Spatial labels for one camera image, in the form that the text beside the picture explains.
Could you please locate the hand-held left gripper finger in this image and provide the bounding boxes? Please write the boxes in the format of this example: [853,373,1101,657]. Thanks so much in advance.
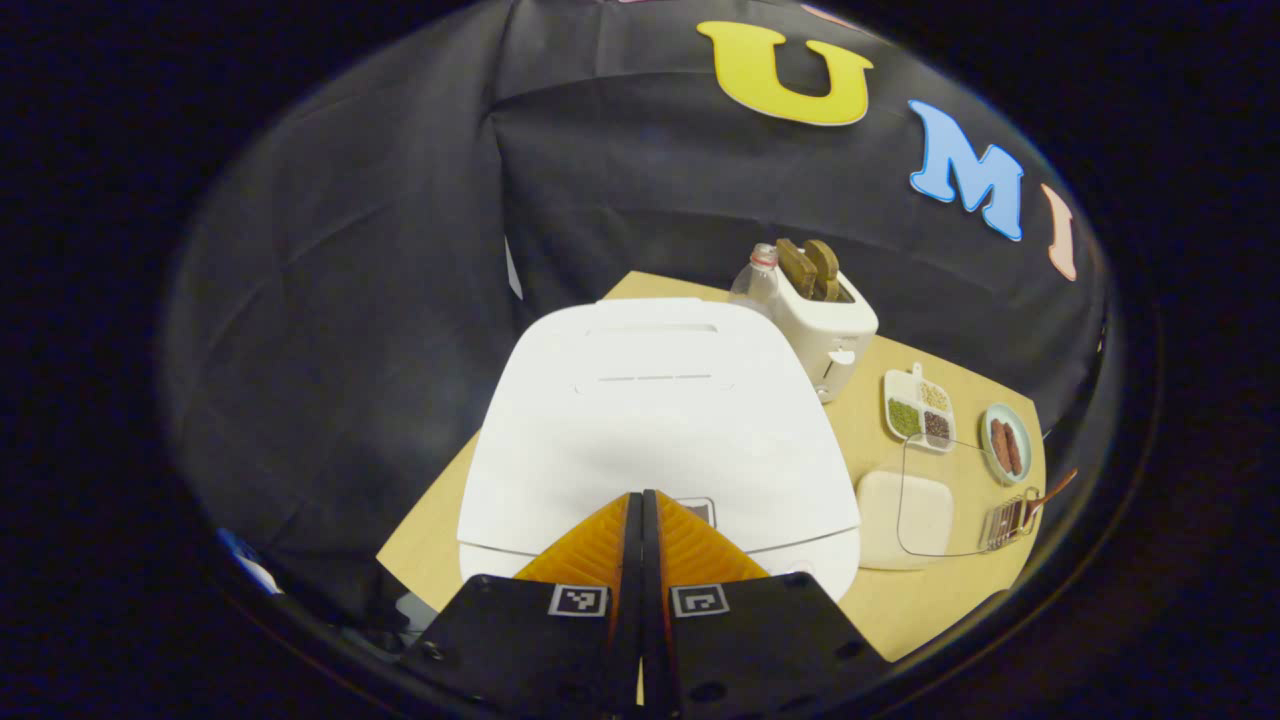
[642,490,891,716]
[400,490,643,716]

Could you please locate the brown bread slice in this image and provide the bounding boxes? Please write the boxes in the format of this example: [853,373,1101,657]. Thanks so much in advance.
[776,238,819,301]
[805,238,841,301]

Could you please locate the green round plate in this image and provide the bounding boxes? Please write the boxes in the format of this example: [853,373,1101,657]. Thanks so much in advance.
[980,402,1033,486]

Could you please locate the white toaster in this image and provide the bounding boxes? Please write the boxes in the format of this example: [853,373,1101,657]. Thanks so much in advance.
[770,255,881,404]

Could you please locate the white square tray of rice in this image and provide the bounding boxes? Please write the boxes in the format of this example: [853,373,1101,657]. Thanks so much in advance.
[857,468,956,571]

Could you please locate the white divided grain dish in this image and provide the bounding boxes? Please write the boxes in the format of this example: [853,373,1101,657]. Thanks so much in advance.
[884,362,956,454]

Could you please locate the black backdrop cloth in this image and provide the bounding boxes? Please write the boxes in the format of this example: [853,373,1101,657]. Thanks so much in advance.
[165,0,1111,631]

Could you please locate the clear plastic bottle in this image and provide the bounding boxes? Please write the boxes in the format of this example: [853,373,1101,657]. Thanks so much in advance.
[728,243,781,321]

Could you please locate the dark wooden spoon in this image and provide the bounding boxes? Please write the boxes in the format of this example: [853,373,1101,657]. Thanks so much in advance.
[1020,468,1079,521]

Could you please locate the thin black cable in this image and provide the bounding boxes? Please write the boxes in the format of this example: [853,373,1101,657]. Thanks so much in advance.
[896,437,1003,558]

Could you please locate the white rice cooker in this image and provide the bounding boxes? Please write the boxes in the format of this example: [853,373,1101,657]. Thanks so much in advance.
[457,297,863,601]

